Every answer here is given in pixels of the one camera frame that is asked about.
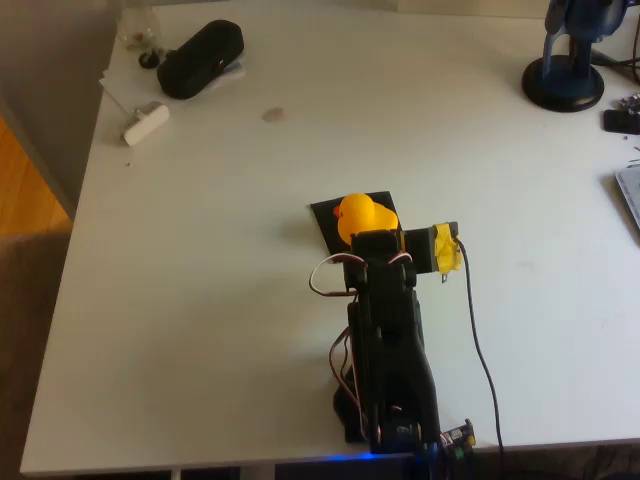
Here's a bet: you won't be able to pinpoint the yellow rubber duck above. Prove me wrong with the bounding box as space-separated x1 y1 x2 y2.
333 192 400 246

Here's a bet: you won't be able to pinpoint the black square mat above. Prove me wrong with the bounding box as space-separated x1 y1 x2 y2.
310 190 406 256

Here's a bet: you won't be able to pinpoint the small controller board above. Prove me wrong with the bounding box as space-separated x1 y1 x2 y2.
439 418 477 459

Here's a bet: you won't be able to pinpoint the blue table clamp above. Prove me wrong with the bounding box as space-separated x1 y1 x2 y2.
412 439 444 480

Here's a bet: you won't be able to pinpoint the blue microphone stand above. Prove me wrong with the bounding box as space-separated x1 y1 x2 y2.
521 0 632 114

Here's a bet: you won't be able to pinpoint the grey laptop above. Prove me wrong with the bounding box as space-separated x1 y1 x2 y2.
613 164 640 231

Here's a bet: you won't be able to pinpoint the black oval case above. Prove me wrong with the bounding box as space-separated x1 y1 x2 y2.
156 19 246 101

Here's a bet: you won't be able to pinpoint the white charger plug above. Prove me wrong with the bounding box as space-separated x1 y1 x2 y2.
123 102 171 148

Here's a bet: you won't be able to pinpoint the small black device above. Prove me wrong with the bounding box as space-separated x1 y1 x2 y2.
602 108 640 135

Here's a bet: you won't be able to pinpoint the white paper sheets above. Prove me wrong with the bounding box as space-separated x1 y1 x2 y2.
98 54 247 109

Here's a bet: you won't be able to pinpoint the clear glass bottle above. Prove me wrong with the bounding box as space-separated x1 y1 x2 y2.
115 4 161 51

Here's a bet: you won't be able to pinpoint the yellow taped gripper camera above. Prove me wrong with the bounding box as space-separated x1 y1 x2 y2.
433 221 464 286

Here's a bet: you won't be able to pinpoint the white red servo wire loop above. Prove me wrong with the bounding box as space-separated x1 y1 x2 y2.
308 252 370 299

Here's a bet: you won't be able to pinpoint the long servo wire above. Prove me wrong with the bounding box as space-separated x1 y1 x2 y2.
328 327 369 436

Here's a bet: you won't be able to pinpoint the black camera cable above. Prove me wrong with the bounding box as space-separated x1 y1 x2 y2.
455 237 506 480

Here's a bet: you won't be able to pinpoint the black cable bundle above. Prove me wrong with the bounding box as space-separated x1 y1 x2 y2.
592 49 640 84

